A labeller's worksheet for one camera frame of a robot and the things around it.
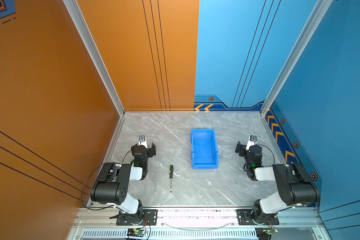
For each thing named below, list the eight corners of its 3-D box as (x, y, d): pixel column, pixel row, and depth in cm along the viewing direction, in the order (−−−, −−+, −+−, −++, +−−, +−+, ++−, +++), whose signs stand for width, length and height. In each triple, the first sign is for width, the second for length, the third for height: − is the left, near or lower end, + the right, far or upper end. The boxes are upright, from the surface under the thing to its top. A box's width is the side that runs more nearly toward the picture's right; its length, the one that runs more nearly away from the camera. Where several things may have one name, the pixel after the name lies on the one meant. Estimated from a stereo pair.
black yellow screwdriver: (169, 192, 83) (168, 191, 81) (169, 166, 93) (169, 164, 91) (173, 192, 83) (172, 191, 82) (173, 166, 93) (173, 164, 92)
